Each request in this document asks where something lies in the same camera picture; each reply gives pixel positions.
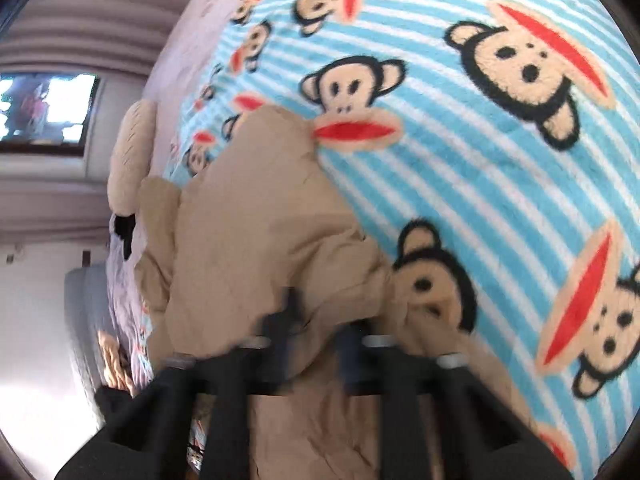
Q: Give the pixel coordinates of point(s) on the mauve curtain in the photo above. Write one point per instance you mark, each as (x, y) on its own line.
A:
(61, 198)

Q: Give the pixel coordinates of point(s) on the beige knitted pillow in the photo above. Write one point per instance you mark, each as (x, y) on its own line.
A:
(131, 157)

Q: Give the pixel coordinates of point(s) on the blue striped monkey blanket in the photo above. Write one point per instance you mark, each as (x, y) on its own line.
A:
(513, 127)

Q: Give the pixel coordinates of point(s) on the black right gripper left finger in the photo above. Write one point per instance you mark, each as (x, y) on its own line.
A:
(147, 438)

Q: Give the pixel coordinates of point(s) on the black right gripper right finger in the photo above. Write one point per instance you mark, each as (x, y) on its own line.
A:
(436, 419)

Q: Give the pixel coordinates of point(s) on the tan puffer jacket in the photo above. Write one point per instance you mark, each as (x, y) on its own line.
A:
(263, 216)

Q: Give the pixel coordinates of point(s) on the grey padded headboard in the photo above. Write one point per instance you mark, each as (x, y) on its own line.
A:
(86, 313)

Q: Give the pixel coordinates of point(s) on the window with dark frame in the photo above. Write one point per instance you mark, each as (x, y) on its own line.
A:
(46, 113)

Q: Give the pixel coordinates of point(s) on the black garment on bed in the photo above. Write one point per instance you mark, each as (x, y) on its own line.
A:
(124, 229)

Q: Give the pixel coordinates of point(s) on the beige striped knit garment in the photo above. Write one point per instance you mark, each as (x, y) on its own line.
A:
(115, 371)

